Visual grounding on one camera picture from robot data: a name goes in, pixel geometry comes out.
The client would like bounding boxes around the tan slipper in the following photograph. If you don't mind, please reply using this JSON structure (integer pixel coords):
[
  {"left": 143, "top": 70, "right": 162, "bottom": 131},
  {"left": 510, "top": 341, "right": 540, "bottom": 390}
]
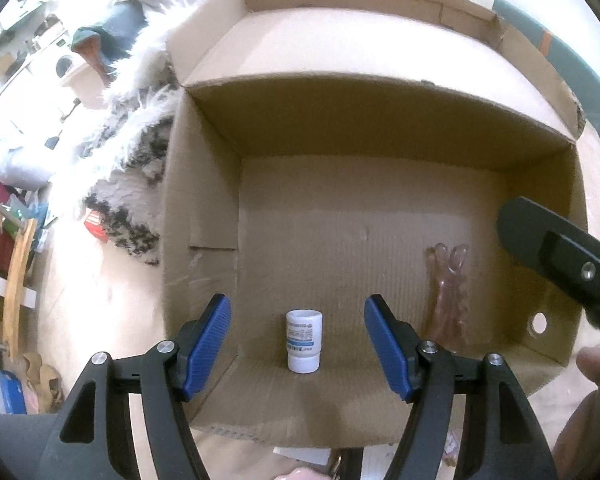
[
  {"left": 39, "top": 365, "right": 64, "bottom": 411},
  {"left": 22, "top": 352, "right": 43, "bottom": 386}
]

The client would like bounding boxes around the fluffy white patterned rug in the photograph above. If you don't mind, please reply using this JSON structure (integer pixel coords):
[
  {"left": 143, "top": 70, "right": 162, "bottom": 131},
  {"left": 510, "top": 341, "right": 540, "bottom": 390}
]
[{"left": 55, "top": 5, "right": 181, "bottom": 268}]

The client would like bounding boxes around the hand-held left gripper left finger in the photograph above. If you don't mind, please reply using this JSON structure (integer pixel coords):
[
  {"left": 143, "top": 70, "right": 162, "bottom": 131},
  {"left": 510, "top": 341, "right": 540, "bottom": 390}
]
[{"left": 40, "top": 294, "right": 232, "bottom": 480}]

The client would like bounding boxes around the beige cabinet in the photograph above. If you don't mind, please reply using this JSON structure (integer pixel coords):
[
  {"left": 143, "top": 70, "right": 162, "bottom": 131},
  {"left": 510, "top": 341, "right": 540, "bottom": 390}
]
[{"left": 60, "top": 60, "right": 112, "bottom": 111}]

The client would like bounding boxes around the teal cloth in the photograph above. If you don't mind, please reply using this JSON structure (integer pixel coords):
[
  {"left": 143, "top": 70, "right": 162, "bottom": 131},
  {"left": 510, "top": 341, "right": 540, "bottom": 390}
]
[{"left": 72, "top": 2, "right": 147, "bottom": 61}]

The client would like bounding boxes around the person's right hand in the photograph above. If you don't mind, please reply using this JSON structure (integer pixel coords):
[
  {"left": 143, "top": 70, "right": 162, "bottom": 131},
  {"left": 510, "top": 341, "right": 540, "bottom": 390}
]
[{"left": 577, "top": 346, "right": 600, "bottom": 391}]

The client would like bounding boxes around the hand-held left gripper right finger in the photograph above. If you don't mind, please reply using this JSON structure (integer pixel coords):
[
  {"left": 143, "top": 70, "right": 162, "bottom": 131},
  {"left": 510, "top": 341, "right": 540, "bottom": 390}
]
[{"left": 364, "top": 294, "right": 558, "bottom": 480}]

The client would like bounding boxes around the green box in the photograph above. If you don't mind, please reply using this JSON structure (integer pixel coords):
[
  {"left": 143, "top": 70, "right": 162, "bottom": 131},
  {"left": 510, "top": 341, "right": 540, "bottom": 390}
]
[{"left": 10, "top": 219, "right": 37, "bottom": 242}]

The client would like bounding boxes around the orange brown object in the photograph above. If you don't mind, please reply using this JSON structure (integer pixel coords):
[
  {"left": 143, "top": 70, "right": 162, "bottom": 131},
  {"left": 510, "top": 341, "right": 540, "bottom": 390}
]
[{"left": 75, "top": 39, "right": 117, "bottom": 82}]

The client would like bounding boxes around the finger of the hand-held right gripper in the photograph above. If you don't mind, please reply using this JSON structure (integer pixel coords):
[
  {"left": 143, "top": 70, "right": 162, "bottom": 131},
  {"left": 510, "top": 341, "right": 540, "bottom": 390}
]
[{"left": 497, "top": 196, "right": 600, "bottom": 348}]

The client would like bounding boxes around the red packet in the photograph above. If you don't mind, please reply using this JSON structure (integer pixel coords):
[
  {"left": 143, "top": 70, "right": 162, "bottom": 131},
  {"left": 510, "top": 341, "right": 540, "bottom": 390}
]
[{"left": 84, "top": 210, "right": 111, "bottom": 243}]

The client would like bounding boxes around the cardboard box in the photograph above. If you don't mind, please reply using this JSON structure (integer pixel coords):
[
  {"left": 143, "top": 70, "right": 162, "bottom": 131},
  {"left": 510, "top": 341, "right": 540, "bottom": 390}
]
[{"left": 160, "top": 0, "right": 588, "bottom": 448}]

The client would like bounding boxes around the white paper sheet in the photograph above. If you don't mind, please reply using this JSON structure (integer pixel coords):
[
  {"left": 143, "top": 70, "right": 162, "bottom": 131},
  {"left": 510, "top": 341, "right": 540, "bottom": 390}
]
[{"left": 272, "top": 447, "right": 331, "bottom": 467}]

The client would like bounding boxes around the blue box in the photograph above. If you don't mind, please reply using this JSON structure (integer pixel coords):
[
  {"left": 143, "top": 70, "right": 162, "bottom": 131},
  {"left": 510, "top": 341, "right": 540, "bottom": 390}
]
[{"left": 0, "top": 370, "right": 28, "bottom": 415}]

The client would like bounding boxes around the white washing machine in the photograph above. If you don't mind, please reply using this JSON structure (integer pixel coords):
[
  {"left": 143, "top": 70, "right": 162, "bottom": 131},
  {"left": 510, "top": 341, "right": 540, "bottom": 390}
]
[{"left": 55, "top": 52, "right": 81, "bottom": 78}]

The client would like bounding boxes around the small white pill bottle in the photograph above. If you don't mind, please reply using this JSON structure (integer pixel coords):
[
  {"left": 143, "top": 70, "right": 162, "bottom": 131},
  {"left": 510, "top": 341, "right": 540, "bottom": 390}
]
[{"left": 286, "top": 310, "right": 325, "bottom": 374}]

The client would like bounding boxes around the white plastic bag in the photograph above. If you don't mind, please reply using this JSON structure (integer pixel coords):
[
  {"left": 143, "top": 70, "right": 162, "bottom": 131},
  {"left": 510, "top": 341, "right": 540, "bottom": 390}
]
[{"left": 0, "top": 145, "right": 56, "bottom": 191}]

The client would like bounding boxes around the wooden chair frame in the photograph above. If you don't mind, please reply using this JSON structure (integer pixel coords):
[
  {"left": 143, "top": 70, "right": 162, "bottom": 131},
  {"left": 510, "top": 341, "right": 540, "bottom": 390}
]
[{"left": 0, "top": 210, "right": 38, "bottom": 361}]

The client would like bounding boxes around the person's right forearm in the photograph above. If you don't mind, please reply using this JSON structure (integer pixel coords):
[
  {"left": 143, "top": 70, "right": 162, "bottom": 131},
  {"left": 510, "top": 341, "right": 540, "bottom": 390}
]
[{"left": 552, "top": 387, "right": 600, "bottom": 480}]

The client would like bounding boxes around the teal padded mat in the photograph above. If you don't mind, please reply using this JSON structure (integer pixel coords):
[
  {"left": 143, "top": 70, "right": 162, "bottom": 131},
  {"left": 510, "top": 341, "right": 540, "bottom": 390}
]
[{"left": 492, "top": 0, "right": 600, "bottom": 141}]

